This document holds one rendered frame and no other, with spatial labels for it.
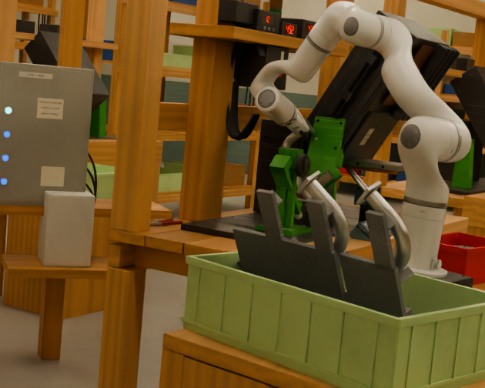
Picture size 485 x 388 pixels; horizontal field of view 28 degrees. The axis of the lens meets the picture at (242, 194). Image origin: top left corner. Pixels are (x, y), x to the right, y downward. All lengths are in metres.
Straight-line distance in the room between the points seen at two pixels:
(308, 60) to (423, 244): 0.71
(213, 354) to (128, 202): 0.96
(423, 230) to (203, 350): 0.79
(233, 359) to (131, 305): 0.99
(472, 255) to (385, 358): 1.27
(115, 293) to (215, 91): 0.77
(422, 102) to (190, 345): 1.00
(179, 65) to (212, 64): 5.85
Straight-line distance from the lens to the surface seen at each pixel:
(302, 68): 3.00
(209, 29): 3.16
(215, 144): 3.31
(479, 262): 3.15
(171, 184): 9.17
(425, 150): 2.58
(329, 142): 3.32
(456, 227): 3.90
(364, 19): 2.77
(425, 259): 2.67
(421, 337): 1.91
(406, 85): 2.72
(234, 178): 10.14
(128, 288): 3.01
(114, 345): 3.07
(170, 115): 3.22
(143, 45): 2.94
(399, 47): 2.83
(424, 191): 2.64
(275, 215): 2.14
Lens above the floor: 1.37
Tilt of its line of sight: 7 degrees down
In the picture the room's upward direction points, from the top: 5 degrees clockwise
